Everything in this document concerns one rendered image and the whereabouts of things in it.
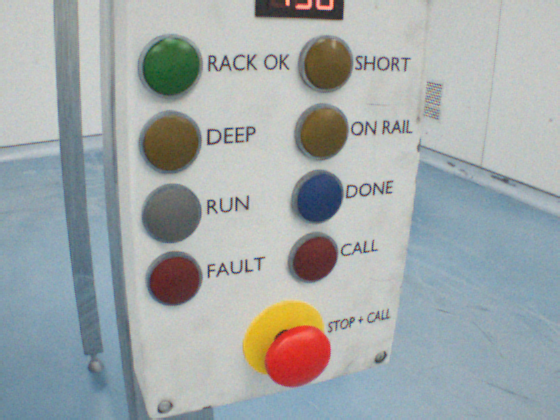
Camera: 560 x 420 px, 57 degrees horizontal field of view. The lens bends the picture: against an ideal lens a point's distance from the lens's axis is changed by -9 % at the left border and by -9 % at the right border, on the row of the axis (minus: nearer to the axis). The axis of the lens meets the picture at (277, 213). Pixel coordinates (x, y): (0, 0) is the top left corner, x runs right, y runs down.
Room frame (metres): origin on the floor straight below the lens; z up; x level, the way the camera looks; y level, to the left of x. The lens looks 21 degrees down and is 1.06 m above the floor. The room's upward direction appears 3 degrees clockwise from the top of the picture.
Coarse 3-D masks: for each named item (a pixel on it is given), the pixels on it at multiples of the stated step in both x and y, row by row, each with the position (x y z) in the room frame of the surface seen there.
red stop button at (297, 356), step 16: (288, 336) 0.26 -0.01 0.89; (304, 336) 0.26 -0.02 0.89; (320, 336) 0.26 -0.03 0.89; (272, 352) 0.25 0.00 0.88; (288, 352) 0.25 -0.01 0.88; (304, 352) 0.26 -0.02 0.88; (320, 352) 0.26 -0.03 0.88; (272, 368) 0.25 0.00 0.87; (288, 368) 0.25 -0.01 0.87; (304, 368) 0.26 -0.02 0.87; (320, 368) 0.26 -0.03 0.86; (288, 384) 0.26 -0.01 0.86; (304, 384) 0.26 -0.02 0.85
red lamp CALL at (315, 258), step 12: (312, 240) 0.28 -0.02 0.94; (324, 240) 0.29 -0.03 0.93; (300, 252) 0.28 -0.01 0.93; (312, 252) 0.28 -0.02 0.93; (324, 252) 0.28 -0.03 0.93; (300, 264) 0.28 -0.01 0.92; (312, 264) 0.28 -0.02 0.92; (324, 264) 0.28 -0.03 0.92; (300, 276) 0.28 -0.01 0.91; (312, 276) 0.28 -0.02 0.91; (324, 276) 0.29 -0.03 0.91
